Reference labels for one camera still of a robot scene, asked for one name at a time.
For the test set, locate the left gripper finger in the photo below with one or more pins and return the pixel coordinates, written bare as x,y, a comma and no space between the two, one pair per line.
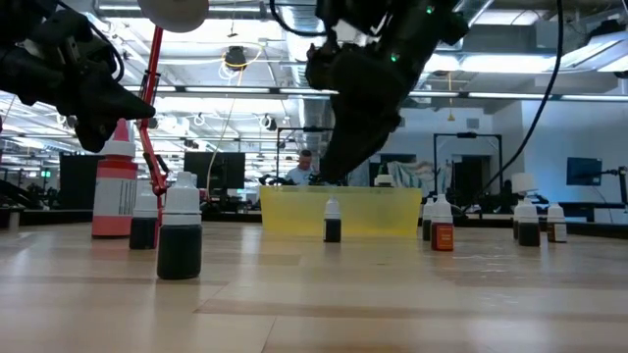
125,105
93,132

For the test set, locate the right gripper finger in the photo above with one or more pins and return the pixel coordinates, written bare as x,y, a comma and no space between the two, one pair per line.
358,137

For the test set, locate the large pink cap bottle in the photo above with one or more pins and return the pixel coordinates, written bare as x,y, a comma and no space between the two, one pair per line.
115,196

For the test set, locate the small black dropper bottle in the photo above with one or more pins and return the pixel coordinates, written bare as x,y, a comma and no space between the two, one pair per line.
332,230

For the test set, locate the small teal dropper bottle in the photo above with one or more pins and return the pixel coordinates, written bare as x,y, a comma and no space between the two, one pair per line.
529,233
427,228

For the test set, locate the small red dropper bottle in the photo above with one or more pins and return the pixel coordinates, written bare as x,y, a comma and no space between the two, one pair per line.
143,235

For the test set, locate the small orange label dropper bottle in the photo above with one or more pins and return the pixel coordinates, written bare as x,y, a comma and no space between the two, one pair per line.
442,237

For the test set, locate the small green dropper bottle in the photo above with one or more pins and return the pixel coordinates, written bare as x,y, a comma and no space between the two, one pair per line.
179,250

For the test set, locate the small brown dropper bottle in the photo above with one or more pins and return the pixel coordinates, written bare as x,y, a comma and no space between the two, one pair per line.
515,230

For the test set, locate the small dark dropper bottle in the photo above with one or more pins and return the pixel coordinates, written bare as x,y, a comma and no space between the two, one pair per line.
557,230

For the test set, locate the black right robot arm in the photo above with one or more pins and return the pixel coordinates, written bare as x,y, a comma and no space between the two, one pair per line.
373,15

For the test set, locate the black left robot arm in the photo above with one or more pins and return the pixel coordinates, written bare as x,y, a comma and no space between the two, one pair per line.
19,15

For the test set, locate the black panel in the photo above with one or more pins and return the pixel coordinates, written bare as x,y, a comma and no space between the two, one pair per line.
78,181

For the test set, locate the pale green cloth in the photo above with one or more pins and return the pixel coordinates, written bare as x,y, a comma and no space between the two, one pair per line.
409,176

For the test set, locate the person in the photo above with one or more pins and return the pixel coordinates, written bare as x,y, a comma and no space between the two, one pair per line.
300,174

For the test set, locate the yellow plastic tray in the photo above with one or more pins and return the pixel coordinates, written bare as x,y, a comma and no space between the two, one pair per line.
294,211

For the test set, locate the red desk lamp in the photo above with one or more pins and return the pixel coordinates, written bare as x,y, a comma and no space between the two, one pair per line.
172,15

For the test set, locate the black monitor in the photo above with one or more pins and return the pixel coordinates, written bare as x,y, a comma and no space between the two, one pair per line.
216,169

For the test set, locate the white lampshade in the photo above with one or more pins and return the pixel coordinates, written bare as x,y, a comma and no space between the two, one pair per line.
524,182

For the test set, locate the blue screen monitor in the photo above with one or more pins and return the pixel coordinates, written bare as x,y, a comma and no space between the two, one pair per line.
584,170

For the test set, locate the black gantry frame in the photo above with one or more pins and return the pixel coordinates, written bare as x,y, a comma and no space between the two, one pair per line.
466,135
299,129

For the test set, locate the black overhead camera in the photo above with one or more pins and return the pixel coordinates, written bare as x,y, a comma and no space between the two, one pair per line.
236,58

